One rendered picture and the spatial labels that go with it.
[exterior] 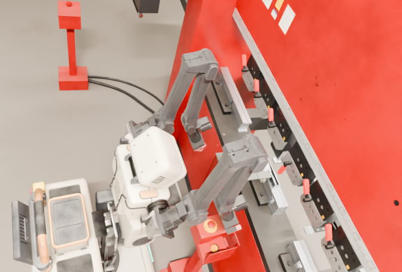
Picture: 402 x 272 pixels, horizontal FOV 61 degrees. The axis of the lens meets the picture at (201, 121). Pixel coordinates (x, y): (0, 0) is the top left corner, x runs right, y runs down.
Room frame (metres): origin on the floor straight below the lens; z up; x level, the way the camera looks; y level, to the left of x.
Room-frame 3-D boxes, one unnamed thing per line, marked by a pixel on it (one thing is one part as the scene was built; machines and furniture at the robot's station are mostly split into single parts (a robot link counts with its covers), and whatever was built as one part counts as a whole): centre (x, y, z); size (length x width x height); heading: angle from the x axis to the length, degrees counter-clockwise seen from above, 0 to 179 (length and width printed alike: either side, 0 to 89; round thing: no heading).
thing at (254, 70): (1.56, -0.20, 1.26); 0.15 x 0.09 x 0.17; 30
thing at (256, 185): (1.13, -0.39, 0.89); 0.30 x 0.05 x 0.03; 30
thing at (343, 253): (0.70, -0.71, 1.26); 0.15 x 0.09 x 0.17; 30
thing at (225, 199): (0.72, -0.20, 1.40); 0.11 x 0.06 x 0.43; 35
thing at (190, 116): (1.07, 0.05, 1.40); 0.11 x 0.06 x 0.43; 35
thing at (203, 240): (0.80, -0.27, 0.75); 0.20 x 0.16 x 0.18; 34
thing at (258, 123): (1.77, -0.52, 0.81); 0.64 x 0.08 x 0.14; 120
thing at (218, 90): (1.68, -0.07, 0.89); 0.30 x 0.05 x 0.03; 30
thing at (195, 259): (0.80, -0.27, 0.39); 0.06 x 0.06 x 0.54; 34
